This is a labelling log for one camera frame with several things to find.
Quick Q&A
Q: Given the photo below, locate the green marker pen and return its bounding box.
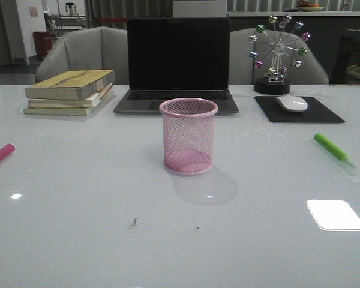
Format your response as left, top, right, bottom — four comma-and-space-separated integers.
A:
313, 133, 356, 168

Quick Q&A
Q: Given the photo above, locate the pink mesh pen holder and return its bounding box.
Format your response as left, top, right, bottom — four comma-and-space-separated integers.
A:
159, 98, 218, 175

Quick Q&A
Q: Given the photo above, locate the grey open laptop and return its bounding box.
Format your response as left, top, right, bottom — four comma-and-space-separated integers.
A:
113, 17, 239, 115

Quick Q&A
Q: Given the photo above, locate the middle white book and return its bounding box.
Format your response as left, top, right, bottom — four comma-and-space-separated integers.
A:
28, 84, 113, 108

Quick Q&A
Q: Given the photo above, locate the bottom yellow book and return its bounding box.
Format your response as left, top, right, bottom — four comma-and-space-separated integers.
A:
23, 92, 110, 116

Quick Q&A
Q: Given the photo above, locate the yellow book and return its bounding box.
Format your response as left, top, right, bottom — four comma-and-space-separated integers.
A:
25, 70, 115, 100
23, 92, 110, 116

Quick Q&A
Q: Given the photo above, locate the right grey armchair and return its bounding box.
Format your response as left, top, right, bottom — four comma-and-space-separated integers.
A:
229, 28, 329, 85

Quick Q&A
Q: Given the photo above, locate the grey armchair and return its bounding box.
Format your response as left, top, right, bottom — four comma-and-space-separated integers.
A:
229, 28, 329, 85
35, 26, 129, 85

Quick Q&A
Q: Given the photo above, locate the yellow top book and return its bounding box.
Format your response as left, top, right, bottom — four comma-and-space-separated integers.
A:
25, 70, 115, 100

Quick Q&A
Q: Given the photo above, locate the white computer mouse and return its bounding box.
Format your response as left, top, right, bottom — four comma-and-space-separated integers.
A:
275, 95, 308, 112

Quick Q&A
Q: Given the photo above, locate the left grey armchair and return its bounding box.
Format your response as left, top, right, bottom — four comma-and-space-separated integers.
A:
35, 26, 129, 85

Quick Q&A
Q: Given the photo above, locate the ferris wheel desk ornament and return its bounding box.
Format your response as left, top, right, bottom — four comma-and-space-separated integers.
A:
248, 14, 308, 95

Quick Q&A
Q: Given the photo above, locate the black mouse pad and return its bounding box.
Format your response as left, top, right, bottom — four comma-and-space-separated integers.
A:
254, 96, 345, 124

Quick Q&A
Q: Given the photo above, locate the red trash bin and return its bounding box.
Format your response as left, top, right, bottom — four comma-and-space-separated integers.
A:
33, 31, 52, 60

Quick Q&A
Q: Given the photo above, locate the fruit bowl on counter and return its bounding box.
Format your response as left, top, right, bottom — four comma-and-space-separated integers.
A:
296, 1, 325, 12

